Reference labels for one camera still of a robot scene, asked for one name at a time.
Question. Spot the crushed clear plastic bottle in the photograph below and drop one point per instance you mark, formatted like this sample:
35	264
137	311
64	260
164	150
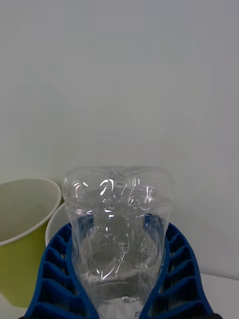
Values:
117	249

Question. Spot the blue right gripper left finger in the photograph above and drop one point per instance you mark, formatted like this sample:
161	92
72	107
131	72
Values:
42	276

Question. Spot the grey plastic waste bin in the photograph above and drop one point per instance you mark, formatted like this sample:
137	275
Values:
56	221

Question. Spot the yellow-green plastic waste bin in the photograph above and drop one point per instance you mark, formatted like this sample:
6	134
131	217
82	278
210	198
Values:
20	269

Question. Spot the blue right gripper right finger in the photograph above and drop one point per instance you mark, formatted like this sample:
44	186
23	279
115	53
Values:
196	276

